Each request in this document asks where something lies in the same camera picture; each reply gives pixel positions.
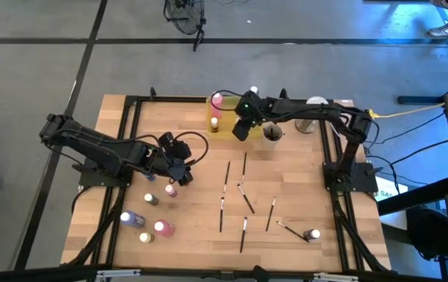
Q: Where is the black office chair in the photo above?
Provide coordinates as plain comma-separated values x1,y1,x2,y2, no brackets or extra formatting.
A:
406,205,448,262

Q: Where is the large blue paint bottle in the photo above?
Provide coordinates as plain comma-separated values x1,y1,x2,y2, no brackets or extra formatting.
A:
119,210,146,230

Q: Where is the silver aluminium bracket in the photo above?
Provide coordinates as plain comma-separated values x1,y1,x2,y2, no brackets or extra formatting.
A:
96,269,141,279
313,273,360,282

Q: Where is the large pink paint bottle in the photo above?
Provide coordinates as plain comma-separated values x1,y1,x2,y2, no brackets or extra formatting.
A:
211,92,224,119

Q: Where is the black aluminium table frame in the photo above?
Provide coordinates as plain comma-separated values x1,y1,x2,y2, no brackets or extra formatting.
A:
0,86,448,282

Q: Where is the large red paint bottle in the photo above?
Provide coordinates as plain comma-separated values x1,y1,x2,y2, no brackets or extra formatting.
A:
153,219,176,238

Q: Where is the white green floor label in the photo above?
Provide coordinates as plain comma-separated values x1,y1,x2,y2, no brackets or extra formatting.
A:
374,178,409,203

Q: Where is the yellow extension cord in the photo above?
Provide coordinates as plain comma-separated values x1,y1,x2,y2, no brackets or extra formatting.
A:
368,102,446,119

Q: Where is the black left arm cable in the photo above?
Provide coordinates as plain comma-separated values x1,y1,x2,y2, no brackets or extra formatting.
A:
171,130,210,168

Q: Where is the black floor fan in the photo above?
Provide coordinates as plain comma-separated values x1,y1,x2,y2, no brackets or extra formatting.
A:
163,0,208,52

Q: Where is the beige paper cup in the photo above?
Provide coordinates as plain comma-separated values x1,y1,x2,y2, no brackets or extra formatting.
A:
262,122,285,149

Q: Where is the translucent yellow plastic tray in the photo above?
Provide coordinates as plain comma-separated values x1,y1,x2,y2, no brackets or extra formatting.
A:
206,95,266,139

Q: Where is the white dome metal lamp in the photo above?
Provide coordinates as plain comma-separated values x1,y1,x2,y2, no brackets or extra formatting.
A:
294,96,331,135

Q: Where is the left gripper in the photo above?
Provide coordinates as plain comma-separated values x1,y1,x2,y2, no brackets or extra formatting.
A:
159,132,194,187

